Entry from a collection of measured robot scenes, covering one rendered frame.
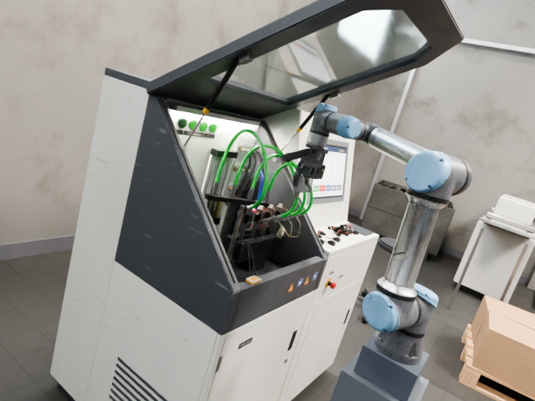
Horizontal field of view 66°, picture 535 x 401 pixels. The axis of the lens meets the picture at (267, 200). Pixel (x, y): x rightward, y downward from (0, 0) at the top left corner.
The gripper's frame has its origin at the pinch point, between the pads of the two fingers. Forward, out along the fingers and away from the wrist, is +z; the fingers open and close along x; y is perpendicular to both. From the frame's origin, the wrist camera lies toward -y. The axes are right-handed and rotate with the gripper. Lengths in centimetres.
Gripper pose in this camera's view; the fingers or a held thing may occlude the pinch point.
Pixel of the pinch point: (294, 194)
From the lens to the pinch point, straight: 158.2
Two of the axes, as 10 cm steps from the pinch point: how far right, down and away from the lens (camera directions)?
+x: 5.5, -0.4, 8.3
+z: -2.7, 9.4, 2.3
